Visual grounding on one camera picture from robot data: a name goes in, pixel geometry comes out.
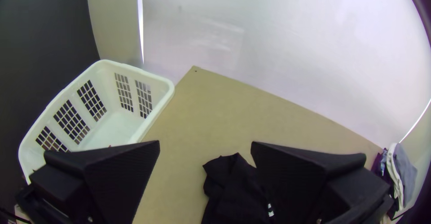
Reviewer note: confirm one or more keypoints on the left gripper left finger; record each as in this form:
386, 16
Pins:
111, 180

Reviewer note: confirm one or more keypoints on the black t-shirt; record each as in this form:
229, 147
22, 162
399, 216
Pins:
232, 190

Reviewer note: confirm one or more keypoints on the white laundry basket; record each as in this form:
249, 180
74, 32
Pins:
111, 131

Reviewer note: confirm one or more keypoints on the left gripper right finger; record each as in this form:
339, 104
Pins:
303, 183

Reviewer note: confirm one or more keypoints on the pile of folded clothes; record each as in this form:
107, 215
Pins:
402, 173

